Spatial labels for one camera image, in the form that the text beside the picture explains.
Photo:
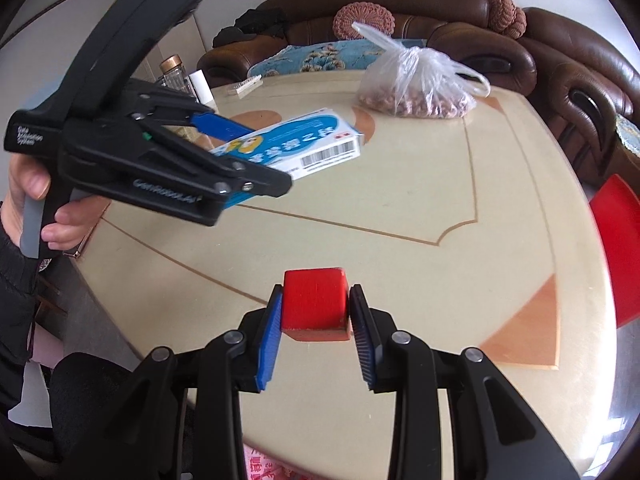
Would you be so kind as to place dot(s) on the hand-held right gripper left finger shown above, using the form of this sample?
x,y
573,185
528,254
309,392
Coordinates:
x,y
270,342

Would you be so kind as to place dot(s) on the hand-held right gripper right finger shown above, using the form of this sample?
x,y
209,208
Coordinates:
x,y
362,342

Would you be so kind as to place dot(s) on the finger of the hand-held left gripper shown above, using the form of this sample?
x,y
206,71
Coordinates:
x,y
260,180
220,126

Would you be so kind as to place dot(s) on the red wooden block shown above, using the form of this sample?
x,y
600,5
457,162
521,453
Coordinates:
x,y
315,300

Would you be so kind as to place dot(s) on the blue and white medicine box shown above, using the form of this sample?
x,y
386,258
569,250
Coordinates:
x,y
312,140

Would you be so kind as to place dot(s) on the person's left forearm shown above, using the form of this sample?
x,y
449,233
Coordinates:
x,y
15,310

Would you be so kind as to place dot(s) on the person's left hand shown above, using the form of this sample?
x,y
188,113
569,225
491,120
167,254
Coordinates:
x,y
70,222

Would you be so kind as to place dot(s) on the glass bottle with gold cap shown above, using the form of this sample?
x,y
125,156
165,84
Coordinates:
x,y
172,72

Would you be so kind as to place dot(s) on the black clothing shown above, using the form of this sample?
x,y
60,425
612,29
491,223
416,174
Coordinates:
x,y
250,27

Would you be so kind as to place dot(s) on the blue floral seat cover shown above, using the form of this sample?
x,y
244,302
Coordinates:
x,y
325,57
631,135

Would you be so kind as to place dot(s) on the pink crochet cushion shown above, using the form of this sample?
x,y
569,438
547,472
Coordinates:
x,y
505,10
362,21

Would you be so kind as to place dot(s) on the cream round table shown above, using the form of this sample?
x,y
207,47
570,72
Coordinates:
x,y
450,185

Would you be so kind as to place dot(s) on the clear bag of peanuts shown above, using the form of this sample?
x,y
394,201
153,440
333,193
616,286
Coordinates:
x,y
415,80

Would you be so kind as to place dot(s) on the black mesh chair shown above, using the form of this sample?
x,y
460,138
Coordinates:
x,y
87,400

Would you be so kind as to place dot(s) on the brown leather sofa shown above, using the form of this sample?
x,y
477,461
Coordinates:
x,y
450,25

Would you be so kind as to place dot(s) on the red stool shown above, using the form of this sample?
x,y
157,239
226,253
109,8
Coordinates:
x,y
617,255

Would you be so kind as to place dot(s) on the brown leather armchair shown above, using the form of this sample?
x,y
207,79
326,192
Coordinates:
x,y
585,75

